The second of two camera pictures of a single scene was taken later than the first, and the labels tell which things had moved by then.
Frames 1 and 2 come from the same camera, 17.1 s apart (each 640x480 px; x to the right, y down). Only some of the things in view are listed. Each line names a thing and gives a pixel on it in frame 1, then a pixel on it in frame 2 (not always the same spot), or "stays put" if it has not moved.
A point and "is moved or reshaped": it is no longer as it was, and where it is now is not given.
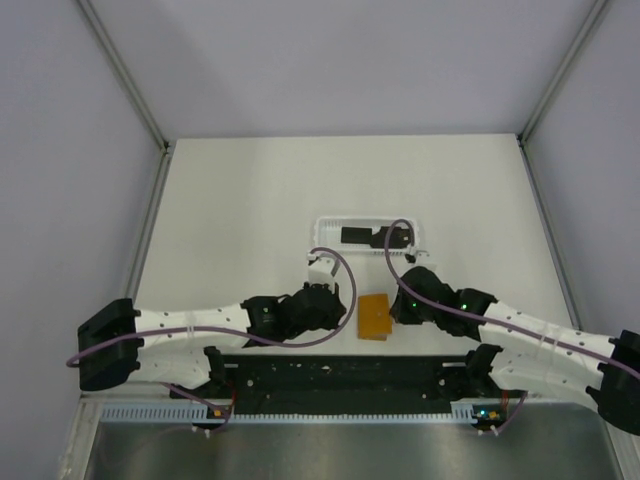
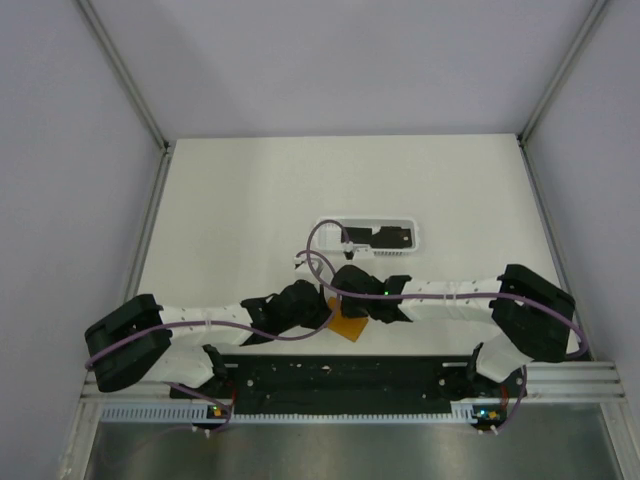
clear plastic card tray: (363, 235) stays put
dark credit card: (356, 235) stays put
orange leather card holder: (374, 321) is moved or reshaped
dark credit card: (399, 238) stays put
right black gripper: (399, 310) → (351, 312)
